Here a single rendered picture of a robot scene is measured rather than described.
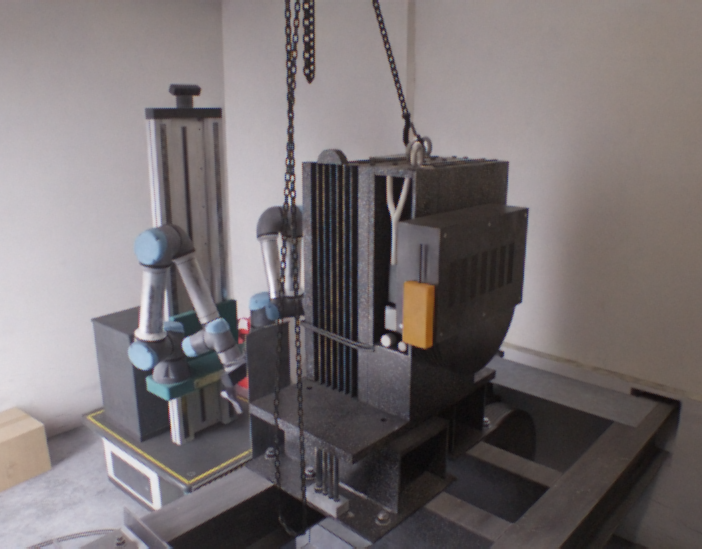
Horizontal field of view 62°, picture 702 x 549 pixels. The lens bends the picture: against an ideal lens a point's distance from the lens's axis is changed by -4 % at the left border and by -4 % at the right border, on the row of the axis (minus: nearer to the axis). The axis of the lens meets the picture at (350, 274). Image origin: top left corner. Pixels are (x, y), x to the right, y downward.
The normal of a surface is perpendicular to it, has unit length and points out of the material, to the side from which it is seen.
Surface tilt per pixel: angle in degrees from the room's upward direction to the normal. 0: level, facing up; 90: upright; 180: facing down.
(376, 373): 90
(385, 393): 90
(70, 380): 90
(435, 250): 90
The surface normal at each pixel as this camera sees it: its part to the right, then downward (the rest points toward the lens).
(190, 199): 0.77, 0.16
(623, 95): -0.68, 0.19
